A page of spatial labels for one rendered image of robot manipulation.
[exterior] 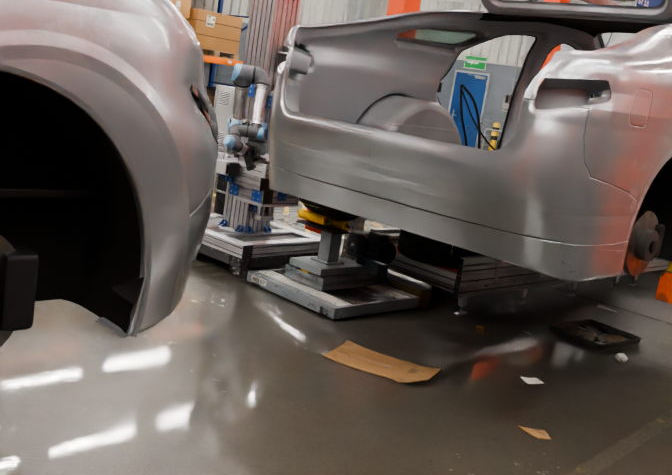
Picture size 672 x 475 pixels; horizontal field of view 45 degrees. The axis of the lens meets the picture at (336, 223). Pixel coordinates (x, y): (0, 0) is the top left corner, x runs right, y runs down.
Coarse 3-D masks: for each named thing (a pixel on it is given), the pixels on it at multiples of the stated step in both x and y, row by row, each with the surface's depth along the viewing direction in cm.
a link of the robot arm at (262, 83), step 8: (256, 72) 512; (264, 72) 515; (256, 80) 514; (264, 80) 513; (256, 88) 514; (264, 88) 513; (256, 96) 512; (264, 96) 512; (256, 104) 510; (264, 104) 512; (256, 112) 508; (256, 120) 507; (248, 128) 505; (256, 128) 505; (248, 136) 506; (256, 136) 505
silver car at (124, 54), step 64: (0, 0) 142; (64, 0) 150; (128, 0) 160; (0, 64) 144; (64, 64) 152; (128, 64) 163; (192, 64) 184; (0, 128) 178; (64, 128) 179; (128, 128) 166; (192, 128) 184; (0, 192) 167; (64, 192) 177; (128, 192) 175; (192, 192) 190; (0, 256) 163; (64, 256) 196; (128, 256) 185; (192, 256) 202; (0, 320) 164; (128, 320) 185
